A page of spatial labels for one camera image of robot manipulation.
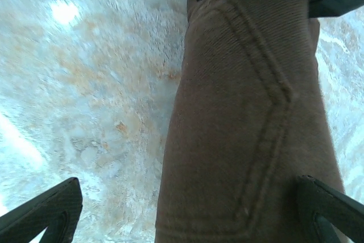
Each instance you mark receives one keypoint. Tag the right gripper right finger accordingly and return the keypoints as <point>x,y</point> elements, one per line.
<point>321,197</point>

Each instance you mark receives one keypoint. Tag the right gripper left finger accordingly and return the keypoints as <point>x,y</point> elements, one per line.
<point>51,211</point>

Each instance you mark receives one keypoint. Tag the brown long pants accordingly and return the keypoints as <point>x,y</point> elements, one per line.
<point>241,112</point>

